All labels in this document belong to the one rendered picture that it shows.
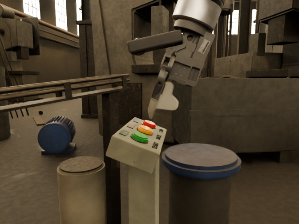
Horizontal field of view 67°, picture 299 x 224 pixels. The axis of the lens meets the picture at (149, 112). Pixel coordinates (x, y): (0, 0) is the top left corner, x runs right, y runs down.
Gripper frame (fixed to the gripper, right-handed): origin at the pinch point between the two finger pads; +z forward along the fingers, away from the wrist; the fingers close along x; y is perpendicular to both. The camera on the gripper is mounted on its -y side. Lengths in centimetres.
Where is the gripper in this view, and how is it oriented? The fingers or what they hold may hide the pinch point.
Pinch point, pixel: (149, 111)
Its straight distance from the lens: 51.0
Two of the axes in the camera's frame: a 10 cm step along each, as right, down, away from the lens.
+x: 1.4, -1.5, 9.8
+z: -3.4, 9.2, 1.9
